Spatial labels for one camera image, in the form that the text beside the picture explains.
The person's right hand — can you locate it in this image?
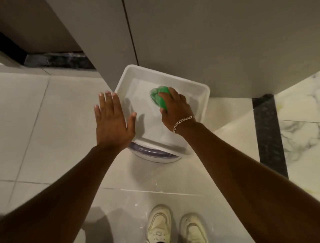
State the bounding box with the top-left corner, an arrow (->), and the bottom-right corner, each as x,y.
158,87 -> 196,134

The green scrubbing sponge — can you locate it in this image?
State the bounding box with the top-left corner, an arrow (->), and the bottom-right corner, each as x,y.
149,86 -> 172,111

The person's left hand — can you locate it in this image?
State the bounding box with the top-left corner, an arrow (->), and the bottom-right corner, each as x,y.
94,91 -> 137,152

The silver chain bracelet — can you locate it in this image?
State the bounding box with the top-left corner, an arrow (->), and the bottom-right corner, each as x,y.
173,115 -> 196,134

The person's right white sneaker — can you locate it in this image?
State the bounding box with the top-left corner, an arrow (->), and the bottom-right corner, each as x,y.
179,212 -> 209,243

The wide grey cabinet door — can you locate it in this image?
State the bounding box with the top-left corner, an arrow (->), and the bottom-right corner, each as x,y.
123,0 -> 320,99

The person's white sneaker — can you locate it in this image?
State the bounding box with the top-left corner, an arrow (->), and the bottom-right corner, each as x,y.
179,212 -> 209,243
146,204 -> 173,243

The dark marble plinth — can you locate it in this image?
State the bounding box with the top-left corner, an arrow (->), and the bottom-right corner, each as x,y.
23,52 -> 96,70

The person's left white sneaker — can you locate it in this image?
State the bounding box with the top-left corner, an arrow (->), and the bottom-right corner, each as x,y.
146,204 -> 173,243

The grey cabinet side panel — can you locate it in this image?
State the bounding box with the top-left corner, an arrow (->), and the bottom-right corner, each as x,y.
0,0 -> 82,53

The white plastic tray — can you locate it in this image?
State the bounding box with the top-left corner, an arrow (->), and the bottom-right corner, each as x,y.
114,64 -> 211,159

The narrow grey cabinet door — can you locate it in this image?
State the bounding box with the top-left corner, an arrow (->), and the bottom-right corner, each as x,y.
46,0 -> 139,92

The person's left forearm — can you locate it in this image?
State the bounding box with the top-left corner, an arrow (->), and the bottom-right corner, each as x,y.
0,145 -> 123,243

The white round bucket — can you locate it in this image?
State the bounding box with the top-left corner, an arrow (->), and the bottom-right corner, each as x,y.
127,142 -> 182,164

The person's right forearm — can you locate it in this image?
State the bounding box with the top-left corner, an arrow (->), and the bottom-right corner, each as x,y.
176,120 -> 320,243

